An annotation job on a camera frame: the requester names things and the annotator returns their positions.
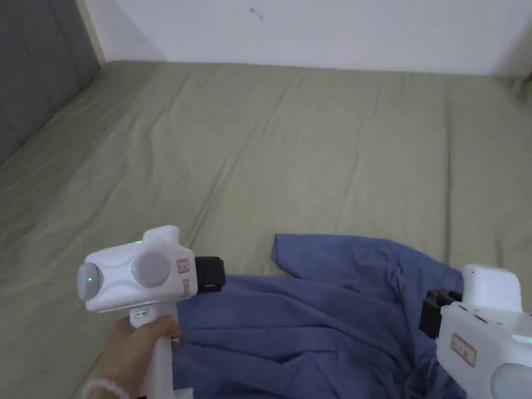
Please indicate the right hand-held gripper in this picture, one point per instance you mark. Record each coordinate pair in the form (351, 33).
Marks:
(486, 332)

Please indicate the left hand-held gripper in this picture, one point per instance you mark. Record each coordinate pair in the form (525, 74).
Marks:
(124, 276)

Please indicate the blue shirt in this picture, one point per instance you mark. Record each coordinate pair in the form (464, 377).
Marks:
(316, 324)

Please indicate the person's left hand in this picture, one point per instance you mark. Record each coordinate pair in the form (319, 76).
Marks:
(133, 353)

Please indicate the bed with pale green sheet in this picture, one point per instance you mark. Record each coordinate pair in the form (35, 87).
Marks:
(257, 145)

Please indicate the grey padded headboard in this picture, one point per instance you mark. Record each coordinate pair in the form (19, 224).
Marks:
(37, 62)

